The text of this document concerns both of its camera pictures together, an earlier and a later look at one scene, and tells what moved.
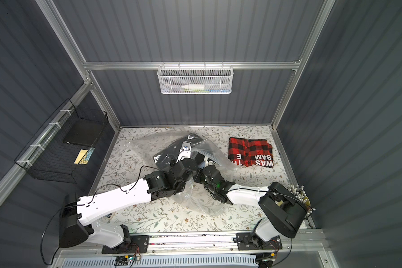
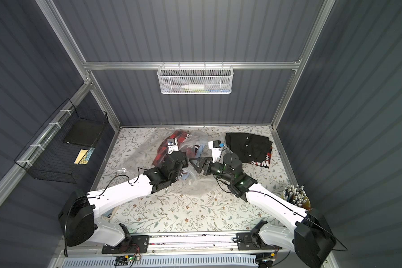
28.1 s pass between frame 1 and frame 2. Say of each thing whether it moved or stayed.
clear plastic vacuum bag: moved
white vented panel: stayed
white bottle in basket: stayed
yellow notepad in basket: stayed
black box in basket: stayed
